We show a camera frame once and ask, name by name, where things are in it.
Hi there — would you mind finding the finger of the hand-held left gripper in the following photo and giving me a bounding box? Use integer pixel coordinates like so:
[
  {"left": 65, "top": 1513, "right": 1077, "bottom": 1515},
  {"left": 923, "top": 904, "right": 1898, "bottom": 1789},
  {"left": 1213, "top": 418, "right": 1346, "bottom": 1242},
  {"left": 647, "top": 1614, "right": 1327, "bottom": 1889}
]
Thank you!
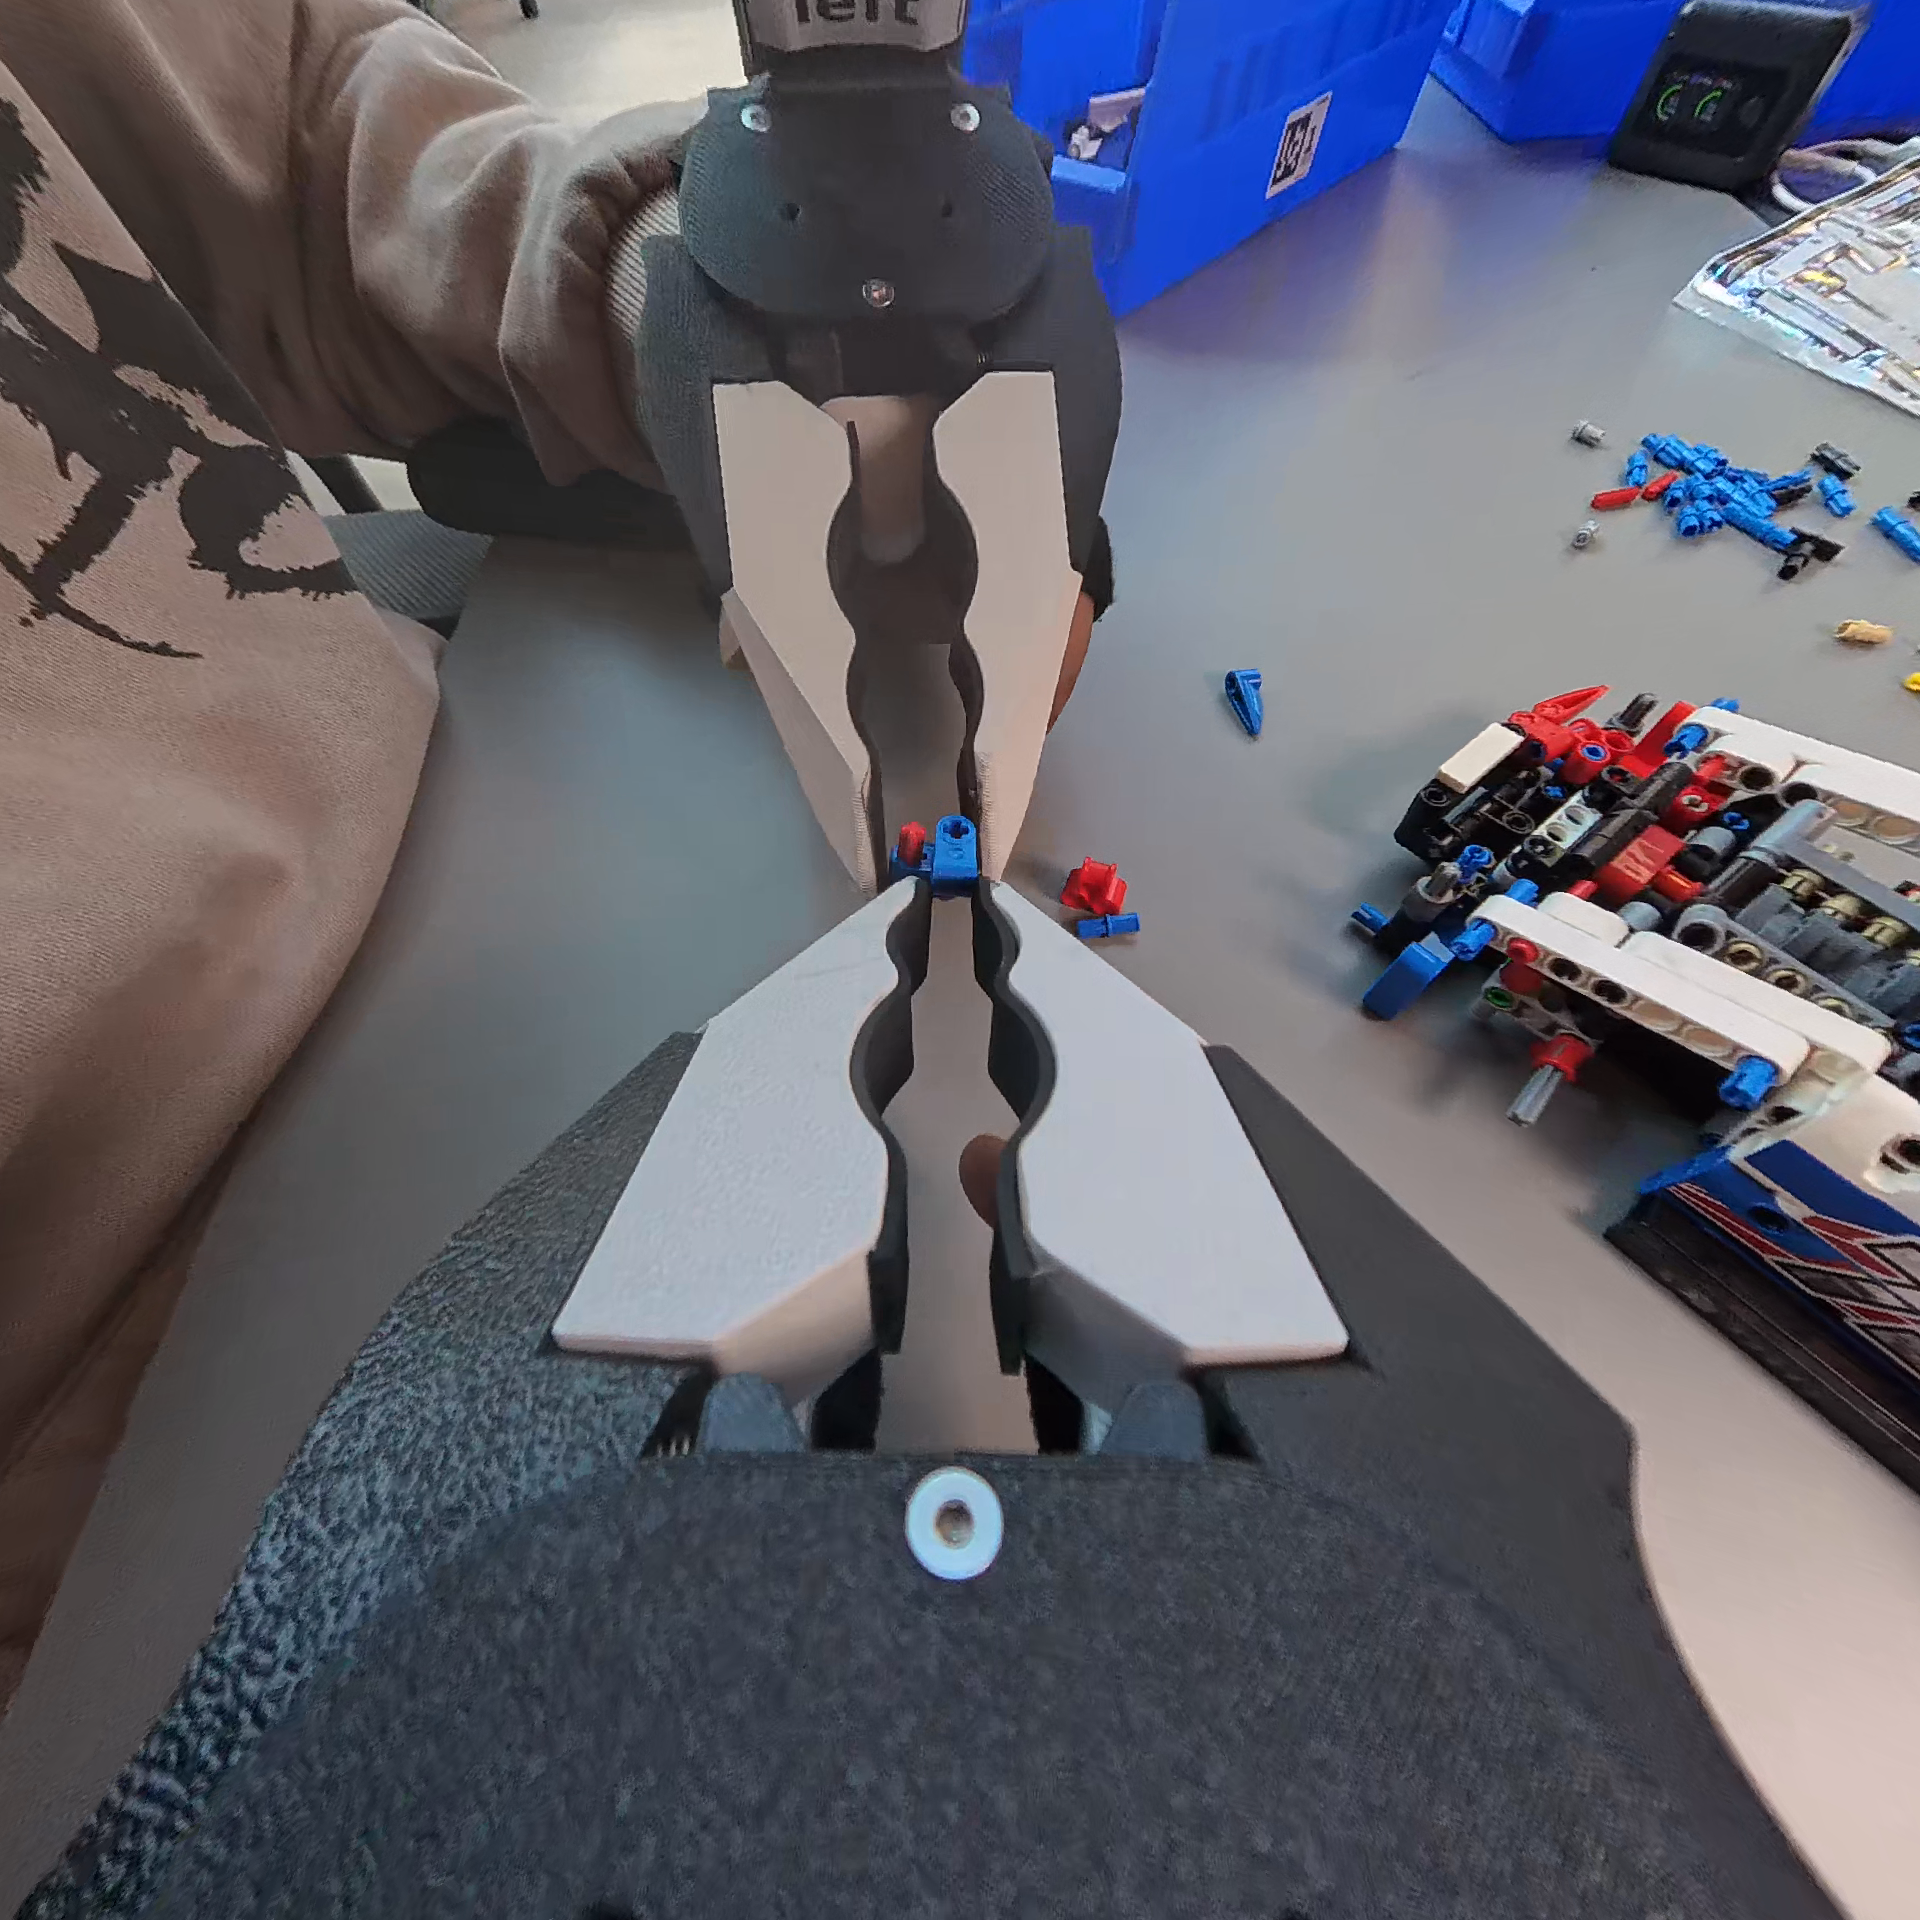
[
  {"left": 931, "top": 362, "right": 1088, "bottom": 886},
  {"left": 711, "top": 379, "right": 888, "bottom": 902}
]

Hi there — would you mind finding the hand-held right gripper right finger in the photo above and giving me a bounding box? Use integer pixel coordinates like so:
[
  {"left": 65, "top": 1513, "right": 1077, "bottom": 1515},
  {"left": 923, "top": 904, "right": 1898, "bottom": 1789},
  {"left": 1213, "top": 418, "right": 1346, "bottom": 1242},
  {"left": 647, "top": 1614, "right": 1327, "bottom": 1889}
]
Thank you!
[{"left": 976, "top": 877, "right": 1352, "bottom": 1418}]

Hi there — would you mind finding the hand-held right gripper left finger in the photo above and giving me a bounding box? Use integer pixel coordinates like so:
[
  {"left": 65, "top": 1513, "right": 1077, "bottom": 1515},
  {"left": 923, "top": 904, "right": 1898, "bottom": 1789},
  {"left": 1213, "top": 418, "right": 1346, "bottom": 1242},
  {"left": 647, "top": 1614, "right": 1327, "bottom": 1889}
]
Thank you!
[{"left": 547, "top": 877, "right": 923, "bottom": 1415}]

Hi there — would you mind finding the grey desk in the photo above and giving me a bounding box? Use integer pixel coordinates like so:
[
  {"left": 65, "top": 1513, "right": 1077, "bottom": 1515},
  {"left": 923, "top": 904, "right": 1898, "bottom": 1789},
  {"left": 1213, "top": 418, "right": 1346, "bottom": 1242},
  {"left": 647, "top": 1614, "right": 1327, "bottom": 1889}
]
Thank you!
[{"left": 0, "top": 58, "right": 1920, "bottom": 1920}]

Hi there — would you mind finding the person's left hand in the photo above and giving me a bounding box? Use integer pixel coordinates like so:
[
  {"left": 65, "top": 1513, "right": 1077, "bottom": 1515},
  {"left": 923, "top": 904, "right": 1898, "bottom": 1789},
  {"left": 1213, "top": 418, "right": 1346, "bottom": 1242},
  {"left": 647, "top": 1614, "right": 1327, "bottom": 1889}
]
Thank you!
[{"left": 1045, "top": 597, "right": 1096, "bottom": 741}]

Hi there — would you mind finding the blue storage bin with tag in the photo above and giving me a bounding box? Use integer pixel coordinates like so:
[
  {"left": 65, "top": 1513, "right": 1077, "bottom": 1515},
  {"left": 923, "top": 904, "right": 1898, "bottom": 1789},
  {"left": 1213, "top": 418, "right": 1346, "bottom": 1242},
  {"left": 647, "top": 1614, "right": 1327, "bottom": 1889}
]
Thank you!
[{"left": 960, "top": 0, "right": 1464, "bottom": 320}]

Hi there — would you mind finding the partly built toy brick car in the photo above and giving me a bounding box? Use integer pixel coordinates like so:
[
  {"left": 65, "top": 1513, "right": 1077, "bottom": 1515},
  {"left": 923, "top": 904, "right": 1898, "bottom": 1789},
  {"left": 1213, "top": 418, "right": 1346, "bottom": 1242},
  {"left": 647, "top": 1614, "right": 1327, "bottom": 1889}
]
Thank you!
[{"left": 1350, "top": 687, "right": 1920, "bottom": 1431}]

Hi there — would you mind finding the person's beige printed hoodie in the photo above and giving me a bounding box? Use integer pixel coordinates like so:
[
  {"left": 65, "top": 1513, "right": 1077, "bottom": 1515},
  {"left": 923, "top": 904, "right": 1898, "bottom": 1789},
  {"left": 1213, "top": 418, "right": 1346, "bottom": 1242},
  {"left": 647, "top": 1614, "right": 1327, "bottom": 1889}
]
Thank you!
[{"left": 0, "top": 0, "right": 496, "bottom": 1704}]

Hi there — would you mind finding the pile of small brick pins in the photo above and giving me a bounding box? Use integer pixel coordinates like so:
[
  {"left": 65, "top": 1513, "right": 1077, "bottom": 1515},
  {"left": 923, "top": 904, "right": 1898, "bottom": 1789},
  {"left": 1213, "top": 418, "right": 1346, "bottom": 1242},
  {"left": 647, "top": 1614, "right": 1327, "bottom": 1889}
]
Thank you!
[{"left": 1590, "top": 427, "right": 1920, "bottom": 586}]

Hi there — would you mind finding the instruction booklet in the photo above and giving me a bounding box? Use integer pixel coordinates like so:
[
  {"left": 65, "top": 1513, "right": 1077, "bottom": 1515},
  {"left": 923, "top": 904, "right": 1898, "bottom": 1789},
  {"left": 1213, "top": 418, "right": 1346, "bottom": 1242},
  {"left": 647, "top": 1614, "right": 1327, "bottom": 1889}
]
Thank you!
[{"left": 1669, "top": 161, "right": 1920, "bottom": 424}]

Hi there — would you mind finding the black power unit with display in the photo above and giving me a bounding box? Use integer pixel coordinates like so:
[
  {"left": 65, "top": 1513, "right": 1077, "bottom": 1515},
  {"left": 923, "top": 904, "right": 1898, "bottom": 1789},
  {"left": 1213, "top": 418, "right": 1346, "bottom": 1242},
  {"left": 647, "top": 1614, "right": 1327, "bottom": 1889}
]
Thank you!
[{"left": 1607, "top": 0, "right": 1856, "bottom": 191}]

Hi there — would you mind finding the white cable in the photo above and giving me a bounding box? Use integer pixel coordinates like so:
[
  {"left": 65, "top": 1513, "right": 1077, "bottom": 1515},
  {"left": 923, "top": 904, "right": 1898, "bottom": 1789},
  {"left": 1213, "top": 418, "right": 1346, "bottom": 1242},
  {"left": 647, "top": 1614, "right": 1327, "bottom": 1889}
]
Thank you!
[{"left": 1769, "top": 136, "right": 1920, "bottom": 211}]

